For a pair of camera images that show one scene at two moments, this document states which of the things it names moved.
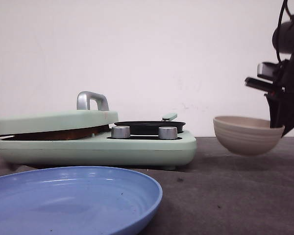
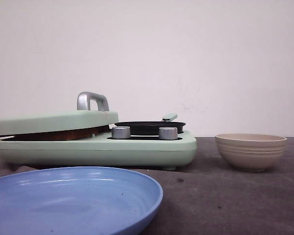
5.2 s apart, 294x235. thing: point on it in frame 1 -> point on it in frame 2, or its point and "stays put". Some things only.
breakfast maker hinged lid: (82, 117) stays put
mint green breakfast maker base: (164, 152) stays put
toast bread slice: (76, 133) stays put
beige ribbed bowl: (245, 135) -> (251, 152)
